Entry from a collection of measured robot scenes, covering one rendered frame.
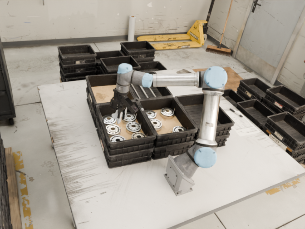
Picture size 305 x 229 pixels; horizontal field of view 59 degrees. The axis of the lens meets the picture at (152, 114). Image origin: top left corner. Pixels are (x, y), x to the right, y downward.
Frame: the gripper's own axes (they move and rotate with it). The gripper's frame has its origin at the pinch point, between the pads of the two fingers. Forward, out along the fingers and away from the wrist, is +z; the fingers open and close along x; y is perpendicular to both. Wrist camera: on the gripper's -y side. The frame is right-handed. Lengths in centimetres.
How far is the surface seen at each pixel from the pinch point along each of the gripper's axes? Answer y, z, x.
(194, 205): -57, 31, 9
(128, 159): -9.6, 24.4, 2.7
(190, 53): 45, 62, -364
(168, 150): -29.0, 21.1, -17.4
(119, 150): -4.5, 15.4, 7.9
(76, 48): 142, 30, -147
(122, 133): 2.3, 16.2, -9.4
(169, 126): -21.7, 13.6, -33.8
